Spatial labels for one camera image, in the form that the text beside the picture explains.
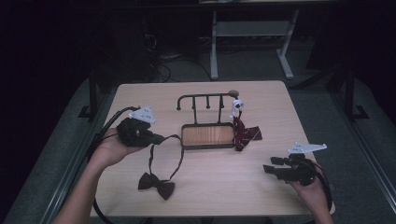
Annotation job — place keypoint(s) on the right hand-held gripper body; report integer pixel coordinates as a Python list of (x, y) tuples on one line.
[(300, 172)]

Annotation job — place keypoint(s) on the white metal desk frame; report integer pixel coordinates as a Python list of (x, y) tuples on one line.
[(249, 28)]

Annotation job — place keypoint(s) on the dark red striped bow tie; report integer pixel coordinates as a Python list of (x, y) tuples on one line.
[(244, 135)]

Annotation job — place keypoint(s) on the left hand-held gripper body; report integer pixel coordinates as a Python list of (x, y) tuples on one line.
[(135, 133)]

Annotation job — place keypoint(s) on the person's left hand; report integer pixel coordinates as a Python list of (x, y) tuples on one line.
[(112, 152)]

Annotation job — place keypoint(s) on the black hook rack wooden base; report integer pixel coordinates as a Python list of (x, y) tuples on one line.
[(208, 136)]

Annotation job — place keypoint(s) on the grey metal floor rail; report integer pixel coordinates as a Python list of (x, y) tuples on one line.
[(67, 174), (370, 155)]

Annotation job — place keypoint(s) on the white power strip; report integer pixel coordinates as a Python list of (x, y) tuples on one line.
[(171, 56)]

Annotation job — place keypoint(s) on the person's right hand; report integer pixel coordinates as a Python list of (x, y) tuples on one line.
[(313, 196)]

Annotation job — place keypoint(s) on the black bow tie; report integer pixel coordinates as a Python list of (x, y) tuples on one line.
[(157, 186)]

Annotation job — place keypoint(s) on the black metal stand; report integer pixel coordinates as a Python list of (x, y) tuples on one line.
[(350, 96), (92, 96)]

